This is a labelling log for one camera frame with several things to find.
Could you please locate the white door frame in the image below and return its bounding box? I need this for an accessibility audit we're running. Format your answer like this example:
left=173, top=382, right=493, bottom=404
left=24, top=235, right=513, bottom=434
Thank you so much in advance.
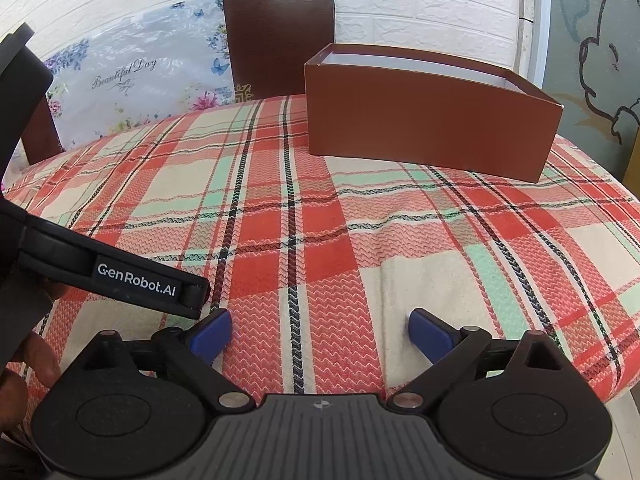
left=517, top=0, right=551, bottom=86

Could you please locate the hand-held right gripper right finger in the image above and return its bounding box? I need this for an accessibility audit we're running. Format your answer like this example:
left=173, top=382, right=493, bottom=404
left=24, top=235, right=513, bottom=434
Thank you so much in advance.
left=387, top=309, right=563, bottom=411

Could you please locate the red plaid tablecloth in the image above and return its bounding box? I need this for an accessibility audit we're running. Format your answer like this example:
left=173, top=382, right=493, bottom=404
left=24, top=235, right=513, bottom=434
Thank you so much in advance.
left=0, top=94, right=640, bottom=441

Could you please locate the brown cardboard box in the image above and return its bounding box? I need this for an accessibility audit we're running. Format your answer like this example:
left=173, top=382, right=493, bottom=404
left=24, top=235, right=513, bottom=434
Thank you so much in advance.
left=304, top=43, right=565, bottom=183

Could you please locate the floral printed plastic bag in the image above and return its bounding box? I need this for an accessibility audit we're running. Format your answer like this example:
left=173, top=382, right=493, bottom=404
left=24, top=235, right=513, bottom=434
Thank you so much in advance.
left=42, top=0, right=238, bottom=151

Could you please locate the cartoon wall poster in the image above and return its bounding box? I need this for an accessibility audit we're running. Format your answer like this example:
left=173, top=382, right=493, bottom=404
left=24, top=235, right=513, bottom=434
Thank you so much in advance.
left=547, top=0, right=640, bottom=181

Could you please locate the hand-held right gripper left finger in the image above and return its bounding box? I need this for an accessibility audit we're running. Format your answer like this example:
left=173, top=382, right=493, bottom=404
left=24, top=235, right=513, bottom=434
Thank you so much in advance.
left=87, top=309, right=253, bottom=411

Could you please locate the brown wooden chair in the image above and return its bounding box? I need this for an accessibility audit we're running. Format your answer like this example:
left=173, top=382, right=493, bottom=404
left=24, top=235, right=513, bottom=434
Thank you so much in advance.
left=222, top=0, right=335, bottom=103
left=22, top=97, right=63, bottom=166

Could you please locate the person's left hand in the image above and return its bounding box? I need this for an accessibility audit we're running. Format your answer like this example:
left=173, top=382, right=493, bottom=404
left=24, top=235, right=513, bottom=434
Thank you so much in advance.
left=0, top=332, right=63, bottom=438

